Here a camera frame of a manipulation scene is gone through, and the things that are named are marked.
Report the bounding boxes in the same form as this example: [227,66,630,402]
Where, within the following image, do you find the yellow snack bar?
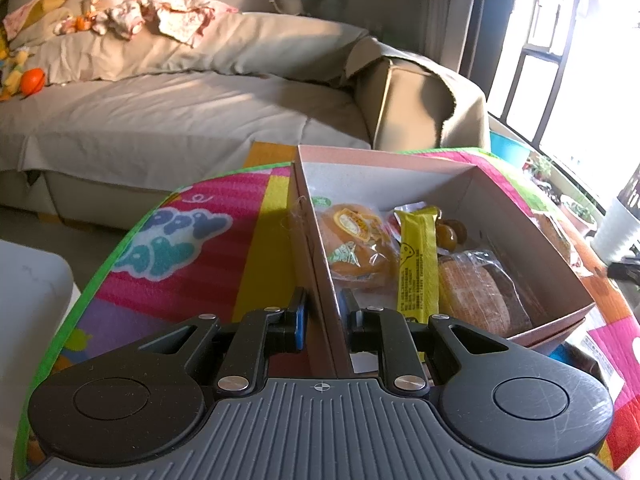
[394,206,439,323]

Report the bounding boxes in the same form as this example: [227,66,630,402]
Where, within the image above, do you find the round bread bun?
[316,203,398,288]

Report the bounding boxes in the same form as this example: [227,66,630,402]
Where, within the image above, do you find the brown bread loaf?
[438,248,546,338]

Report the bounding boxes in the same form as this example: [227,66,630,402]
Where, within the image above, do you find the pink cardboard gift box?
[290,146,594,377]

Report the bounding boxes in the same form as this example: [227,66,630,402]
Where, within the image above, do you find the white flower pot stand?
[591,169,640,264]

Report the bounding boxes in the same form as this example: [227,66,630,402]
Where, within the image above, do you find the pink potted plant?
[560,194,597,235]

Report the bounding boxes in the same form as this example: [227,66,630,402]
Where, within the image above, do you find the teal plastic basin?
[490,131,530,169]

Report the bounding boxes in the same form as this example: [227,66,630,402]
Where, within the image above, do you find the beige draped armchair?
[345,37,490,152]

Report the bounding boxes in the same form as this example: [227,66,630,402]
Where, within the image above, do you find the grey sofa bed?
[1,67,370,229]

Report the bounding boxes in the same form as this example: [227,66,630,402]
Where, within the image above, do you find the long grey pillow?
[26,13,368,84]

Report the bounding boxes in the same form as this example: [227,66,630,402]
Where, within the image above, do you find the pink crumpled clothes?
[92,0,239,48]

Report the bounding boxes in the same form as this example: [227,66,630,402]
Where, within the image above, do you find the orange toy ball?
[21,68,47,96]

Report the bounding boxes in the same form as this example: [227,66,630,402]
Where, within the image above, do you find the yellow plush toy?
[1,47,29,101]

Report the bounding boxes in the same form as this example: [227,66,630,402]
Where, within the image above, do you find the pink yellow cushion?
[2,0,67,40]

